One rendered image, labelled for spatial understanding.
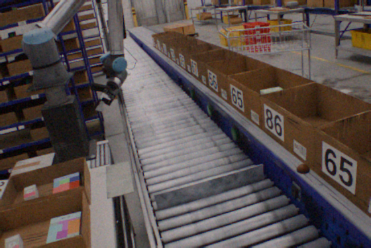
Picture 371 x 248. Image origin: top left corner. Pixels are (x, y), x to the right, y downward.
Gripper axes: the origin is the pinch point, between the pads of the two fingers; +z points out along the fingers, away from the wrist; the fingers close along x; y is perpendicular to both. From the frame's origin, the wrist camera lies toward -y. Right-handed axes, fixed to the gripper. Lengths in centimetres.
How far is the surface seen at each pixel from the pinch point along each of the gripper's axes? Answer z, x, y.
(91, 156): 25.8, 6.6, 13.3
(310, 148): 42, -93, 70
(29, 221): 78, -10, 3
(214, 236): 70, -61, 59
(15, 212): 78, -11, -3
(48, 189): 57, 4, 3
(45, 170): 49.0, 2.9, -3.0
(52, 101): 16.2, -4.2, -20.0
